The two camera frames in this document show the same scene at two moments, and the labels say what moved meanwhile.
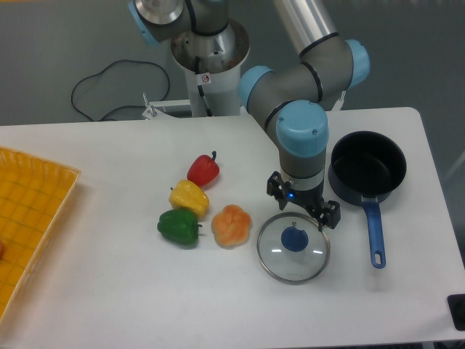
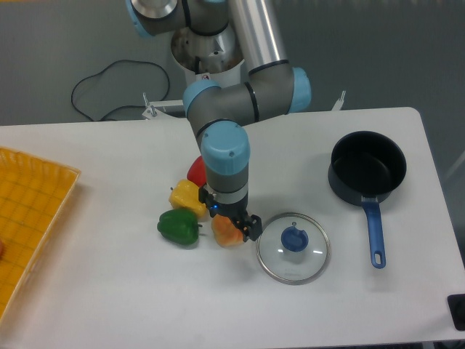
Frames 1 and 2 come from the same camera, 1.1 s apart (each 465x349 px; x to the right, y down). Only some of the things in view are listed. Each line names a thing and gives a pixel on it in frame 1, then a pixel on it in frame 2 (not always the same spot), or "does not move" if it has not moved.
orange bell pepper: [231, 227] does not move
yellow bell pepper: [186, 195] does not move
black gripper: [312, 201] to [237, 212]
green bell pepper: [179, 227] does not move
